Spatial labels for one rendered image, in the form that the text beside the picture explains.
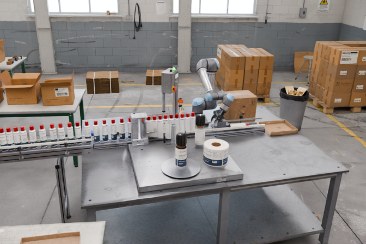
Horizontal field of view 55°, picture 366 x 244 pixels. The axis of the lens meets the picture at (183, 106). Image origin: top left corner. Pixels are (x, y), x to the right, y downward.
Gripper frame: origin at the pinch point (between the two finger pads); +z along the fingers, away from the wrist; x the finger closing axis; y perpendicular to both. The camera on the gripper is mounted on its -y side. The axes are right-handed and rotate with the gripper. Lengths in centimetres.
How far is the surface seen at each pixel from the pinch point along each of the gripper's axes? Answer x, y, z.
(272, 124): 66, -9, -27
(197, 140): -21.1, 31.8, 10.1
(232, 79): 148, -289, -31
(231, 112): 22.1, -19.2, -17.0
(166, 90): -57, -1, -11
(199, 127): -26.6, 30.8, -1.0
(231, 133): 20.2, 6.0, -2.8
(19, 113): -157, -116, 110
